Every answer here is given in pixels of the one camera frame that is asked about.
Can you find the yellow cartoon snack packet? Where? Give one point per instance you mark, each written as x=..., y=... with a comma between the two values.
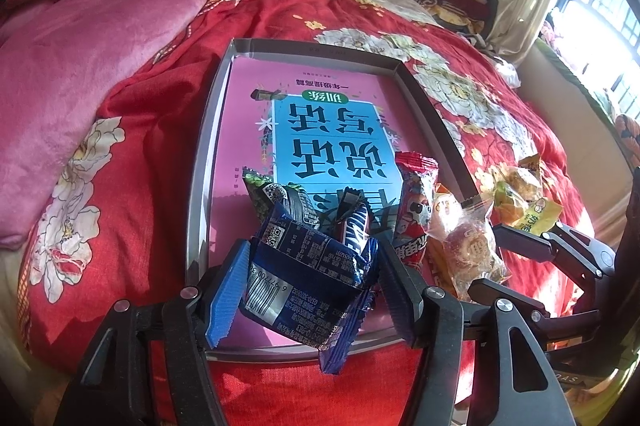
x=532, y=165

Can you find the black green snack packet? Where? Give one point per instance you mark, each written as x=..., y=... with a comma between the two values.
x=264, y=193

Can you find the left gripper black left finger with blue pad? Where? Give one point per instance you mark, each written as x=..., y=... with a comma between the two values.
x=222, y=296

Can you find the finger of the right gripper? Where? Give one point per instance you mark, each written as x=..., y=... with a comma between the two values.
x=543, y=325
x=550, y=250

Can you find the clear round pastry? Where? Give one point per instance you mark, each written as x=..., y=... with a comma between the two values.
x=471, y=248

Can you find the orange rice cracker packet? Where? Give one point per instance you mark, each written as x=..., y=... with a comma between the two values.
x=447, y=212

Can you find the Snickers chocolate bar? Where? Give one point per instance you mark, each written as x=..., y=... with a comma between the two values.
x=353, y=218

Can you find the orange black patterned cushion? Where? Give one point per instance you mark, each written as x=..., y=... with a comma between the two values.
x=628, y=130

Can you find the blue foil snack packet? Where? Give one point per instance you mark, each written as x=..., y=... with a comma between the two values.
x=309, y=287

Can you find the clear yellow cake packet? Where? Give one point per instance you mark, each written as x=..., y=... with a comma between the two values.
x=524, y=183

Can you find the pink blanket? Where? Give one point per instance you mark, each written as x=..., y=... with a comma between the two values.
x=59, y=58

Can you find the yellow green snack bag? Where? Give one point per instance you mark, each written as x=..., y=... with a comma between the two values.
x=539, y=217

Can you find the window with metal bars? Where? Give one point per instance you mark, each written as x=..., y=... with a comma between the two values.
x=598, y=41

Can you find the red cartoon snack stick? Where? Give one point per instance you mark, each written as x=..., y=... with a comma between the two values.
x=419, y=175

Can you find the green yellow pastry packet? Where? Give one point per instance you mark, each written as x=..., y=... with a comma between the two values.
x=508, y=204

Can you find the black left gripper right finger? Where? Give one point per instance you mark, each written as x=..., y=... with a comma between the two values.
x=402, y=289

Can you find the red floral bedspread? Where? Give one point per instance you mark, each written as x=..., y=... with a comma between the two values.
x=116, y=224

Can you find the silver metal tray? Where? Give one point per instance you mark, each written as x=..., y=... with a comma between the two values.
x=453, y=172

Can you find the pink Chinese workbook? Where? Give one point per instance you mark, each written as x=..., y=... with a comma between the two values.
x=324, y=129

